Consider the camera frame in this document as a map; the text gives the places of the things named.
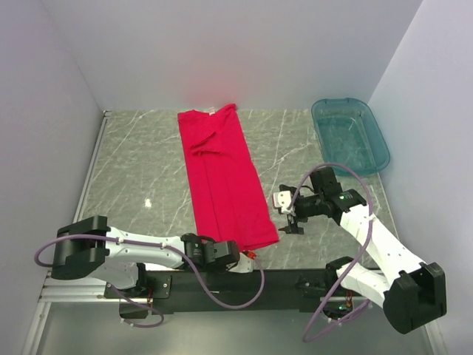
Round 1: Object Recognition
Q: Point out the red t shirt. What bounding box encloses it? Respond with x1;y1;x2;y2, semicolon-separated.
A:
177;104;279;251

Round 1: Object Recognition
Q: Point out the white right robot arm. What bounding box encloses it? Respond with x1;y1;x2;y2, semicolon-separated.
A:
273;163;447;334

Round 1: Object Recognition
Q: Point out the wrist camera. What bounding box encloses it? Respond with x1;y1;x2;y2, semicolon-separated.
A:
272;190;295;215
228;253;255;274

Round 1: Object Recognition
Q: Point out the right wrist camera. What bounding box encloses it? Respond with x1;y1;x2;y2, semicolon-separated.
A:
272;190;295;215

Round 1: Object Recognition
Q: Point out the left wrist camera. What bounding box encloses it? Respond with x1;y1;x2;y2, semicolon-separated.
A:
228;253;255;274

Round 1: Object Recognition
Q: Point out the left aluminium side rail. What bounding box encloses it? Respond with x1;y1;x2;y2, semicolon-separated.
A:
72;110;110;223

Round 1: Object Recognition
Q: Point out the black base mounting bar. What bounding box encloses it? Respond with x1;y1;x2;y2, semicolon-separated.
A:
124;268;335;314

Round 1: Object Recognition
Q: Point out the aluminium frame rail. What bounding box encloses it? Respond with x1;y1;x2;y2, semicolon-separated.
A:
39;271;106;303

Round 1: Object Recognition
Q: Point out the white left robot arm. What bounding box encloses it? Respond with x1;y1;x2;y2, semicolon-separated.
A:
51;216;240;297

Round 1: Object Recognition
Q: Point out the teal plastic basin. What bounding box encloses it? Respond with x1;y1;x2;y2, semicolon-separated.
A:
311;98;391;176

